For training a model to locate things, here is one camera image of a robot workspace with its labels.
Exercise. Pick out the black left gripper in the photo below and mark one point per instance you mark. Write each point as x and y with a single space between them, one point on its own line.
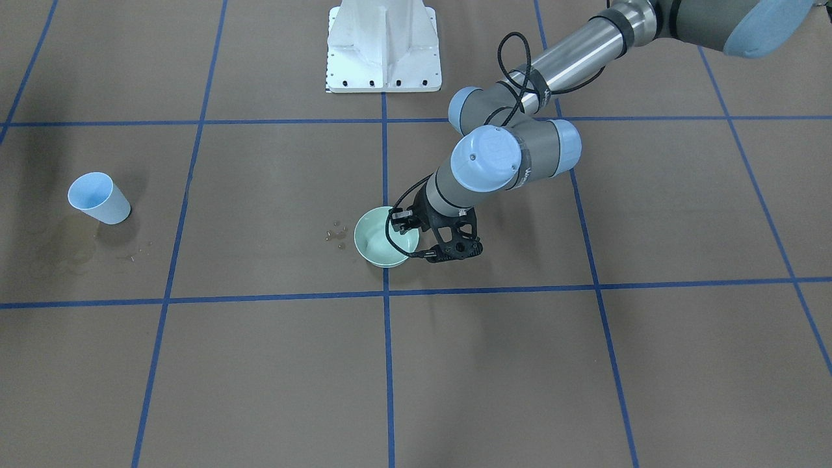
426 214

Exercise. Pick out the mint green ceramic bowl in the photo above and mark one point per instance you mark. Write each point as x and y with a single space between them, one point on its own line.
372 237

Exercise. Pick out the light blue plastic cup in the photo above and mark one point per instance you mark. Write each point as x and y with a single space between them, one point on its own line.
96 194

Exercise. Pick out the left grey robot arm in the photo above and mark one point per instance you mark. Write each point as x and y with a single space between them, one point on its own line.
504 147

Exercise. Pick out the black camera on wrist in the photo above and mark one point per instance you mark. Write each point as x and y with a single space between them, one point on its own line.
404 220

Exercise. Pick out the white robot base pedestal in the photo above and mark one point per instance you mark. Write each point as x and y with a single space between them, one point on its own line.
383 47

